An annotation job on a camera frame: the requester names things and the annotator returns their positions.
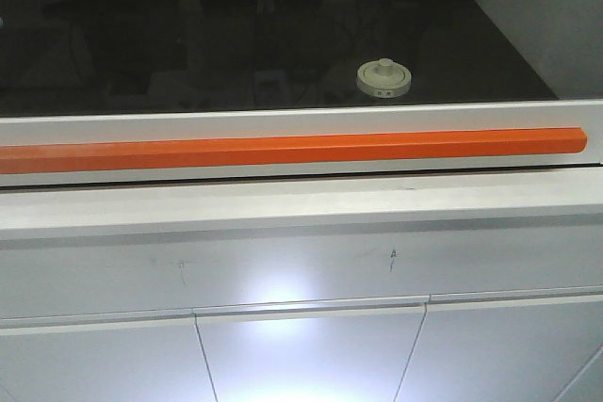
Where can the glass jar with beige lid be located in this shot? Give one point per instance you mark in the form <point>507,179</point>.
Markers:
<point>384,79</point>

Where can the orange sash handle bar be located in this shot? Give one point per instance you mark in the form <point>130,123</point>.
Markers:
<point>221,152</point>

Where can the white fume hood base cabinet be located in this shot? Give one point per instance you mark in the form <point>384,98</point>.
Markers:
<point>457,287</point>

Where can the white fume hood sash frame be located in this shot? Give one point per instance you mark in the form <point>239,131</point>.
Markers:
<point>585,114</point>

